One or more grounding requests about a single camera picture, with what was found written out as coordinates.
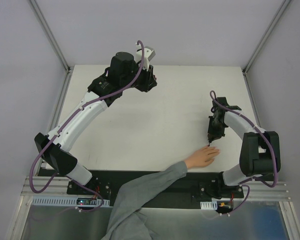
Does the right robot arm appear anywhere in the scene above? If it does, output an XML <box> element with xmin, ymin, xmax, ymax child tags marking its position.
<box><xmin>203</xmin><ymin>95</ymin><xmax>281</xmax><ymax>199</ymax></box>

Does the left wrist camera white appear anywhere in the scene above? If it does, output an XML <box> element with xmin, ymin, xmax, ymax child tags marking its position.
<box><xmin>134</xmin><ymin>44</ymin><xmax>156</xmax><ymax>71</ymax></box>

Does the aluminium frame post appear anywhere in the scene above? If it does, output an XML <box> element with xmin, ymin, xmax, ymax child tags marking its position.
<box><xmin>242</xmin><ymin>0</ymin><xmax>293</xmax><ymax>76</ymax></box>
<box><xmin>27</xmin><ymin>0</ymin><xmax>71</xmax><ymax>73</ymax></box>

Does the mannequin hand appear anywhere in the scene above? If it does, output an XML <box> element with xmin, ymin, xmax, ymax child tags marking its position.
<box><xmin>184</xmin><ymin>146</ymin><xmax>220</xmax><ymax>169</ymax></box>

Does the grey sleeved forearm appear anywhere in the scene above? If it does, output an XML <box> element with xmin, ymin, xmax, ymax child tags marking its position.
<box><xmin>103</xmin><ymin>161</ymin><xmax>188</xmax><ymax>240</ymax></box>

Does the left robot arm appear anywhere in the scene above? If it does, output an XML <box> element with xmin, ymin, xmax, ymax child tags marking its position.
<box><xmin>34</xmin><ymin>46</ymin><xmax>157</xmax><ymax>195</ymax></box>

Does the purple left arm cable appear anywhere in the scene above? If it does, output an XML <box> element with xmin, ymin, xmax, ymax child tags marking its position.
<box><xmin>29</xmin><ymin>39</ymin><xmax>145</xmax><ymax>213</ymax></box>

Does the aluminium frame post right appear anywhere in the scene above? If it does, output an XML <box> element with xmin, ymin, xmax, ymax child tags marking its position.
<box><xmin>242</xmin><ymin>0</ymin><xmax>293</xmax><ymax>76</ymax></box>

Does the aluminium frame post left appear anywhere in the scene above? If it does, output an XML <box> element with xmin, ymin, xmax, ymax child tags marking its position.
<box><xmin>27</xmin><ymin>0</ymin><xmax>71</xmax><ymax>73</ymax></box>

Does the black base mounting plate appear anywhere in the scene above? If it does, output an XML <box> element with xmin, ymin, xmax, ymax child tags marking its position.
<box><xmin>66</xmin><ymin>170</ymin><xmax>244</xmax><ymax>209</ymax></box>

